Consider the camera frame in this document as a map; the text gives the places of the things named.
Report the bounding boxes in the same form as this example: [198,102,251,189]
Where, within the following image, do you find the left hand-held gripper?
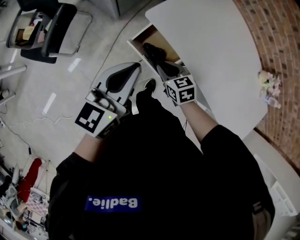
[74,62,143,140]

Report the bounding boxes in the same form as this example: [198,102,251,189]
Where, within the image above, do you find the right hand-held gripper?
[156,61,196,106]

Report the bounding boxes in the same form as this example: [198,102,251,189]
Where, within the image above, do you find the wooden drawer with white front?
[126,24,195,82]

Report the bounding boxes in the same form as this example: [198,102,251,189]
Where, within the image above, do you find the person's left forearm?
[74,133,104,164]

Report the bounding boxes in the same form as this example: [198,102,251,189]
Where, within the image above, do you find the person's right forearm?
[180,101,220,143]

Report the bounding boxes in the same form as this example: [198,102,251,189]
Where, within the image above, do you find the white desk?
[144,0,269,141]

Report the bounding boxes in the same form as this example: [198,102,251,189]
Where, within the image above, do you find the person's left hand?
[86,88,118,113]

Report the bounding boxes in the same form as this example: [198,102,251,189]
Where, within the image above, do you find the person's black shoe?
[143,79,157,92]

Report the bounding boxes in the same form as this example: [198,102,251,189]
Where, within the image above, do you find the grey metal cabinet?
[89,0,153,20]

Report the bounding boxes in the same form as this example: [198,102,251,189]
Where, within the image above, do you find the person's black shirt torso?
[48,90,276,240]

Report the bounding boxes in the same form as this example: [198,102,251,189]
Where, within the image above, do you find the black office chair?
[6,0,93,64]

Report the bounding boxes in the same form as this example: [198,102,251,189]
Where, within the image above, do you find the white flower bouquet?
[257,70,282,97]

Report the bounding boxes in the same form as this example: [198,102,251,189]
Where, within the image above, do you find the clear plastic bottle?
[264,95,282,109]

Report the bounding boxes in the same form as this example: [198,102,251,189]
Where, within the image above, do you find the white low shelf unit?
[0,65,27,106]

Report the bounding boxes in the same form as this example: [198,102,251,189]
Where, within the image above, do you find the grey open box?
[7,11,48,50]

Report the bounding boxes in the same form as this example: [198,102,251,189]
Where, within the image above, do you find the red cloth bag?
[17,158,43,203]

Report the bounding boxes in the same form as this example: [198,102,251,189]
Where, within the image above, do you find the thin grey cable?
[92,0,155,82]

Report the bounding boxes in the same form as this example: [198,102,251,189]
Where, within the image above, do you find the white floor cable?
[9,115,74,130]

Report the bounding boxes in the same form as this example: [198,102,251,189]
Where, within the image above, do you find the grey shoulder strap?
[252,201,275,240]

